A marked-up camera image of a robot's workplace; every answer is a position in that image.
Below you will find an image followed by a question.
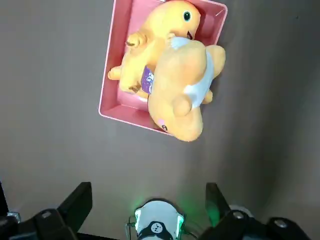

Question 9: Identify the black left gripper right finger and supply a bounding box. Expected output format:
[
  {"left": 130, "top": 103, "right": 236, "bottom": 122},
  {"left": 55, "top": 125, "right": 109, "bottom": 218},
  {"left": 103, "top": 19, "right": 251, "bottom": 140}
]
[{"left": 199, "top": 182, "right": 312, "bottom": 240}]

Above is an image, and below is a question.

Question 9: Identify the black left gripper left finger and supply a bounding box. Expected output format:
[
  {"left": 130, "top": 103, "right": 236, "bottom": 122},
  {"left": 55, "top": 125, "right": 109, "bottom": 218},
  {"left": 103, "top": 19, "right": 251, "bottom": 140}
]
[{"left": 0, "top": 181, "right": 93, "bottom": 240}]

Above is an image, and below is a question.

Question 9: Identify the orange plush doll white band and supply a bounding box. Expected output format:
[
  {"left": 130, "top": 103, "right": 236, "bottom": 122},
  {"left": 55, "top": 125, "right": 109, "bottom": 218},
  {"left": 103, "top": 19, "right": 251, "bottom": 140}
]
[{"left": 146, "top": 37, "right": 227, "bottom": 143}]

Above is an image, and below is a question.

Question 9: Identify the pink plastic box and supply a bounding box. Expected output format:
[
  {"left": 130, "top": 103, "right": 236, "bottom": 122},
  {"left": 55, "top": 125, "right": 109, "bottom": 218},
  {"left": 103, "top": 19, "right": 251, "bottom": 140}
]
[{"left": 98, "top": 0, "right": 229, "bottom": 137}]

